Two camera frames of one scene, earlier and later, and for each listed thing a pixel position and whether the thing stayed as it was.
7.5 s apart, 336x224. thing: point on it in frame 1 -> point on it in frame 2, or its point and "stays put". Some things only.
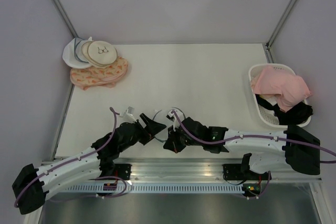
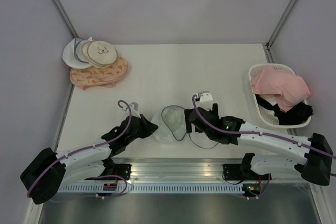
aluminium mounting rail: [186, 170] stays put
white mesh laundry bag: [160, 117] stays put
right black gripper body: [179, 141] -> [214, 110]
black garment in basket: [302, 112] stays put
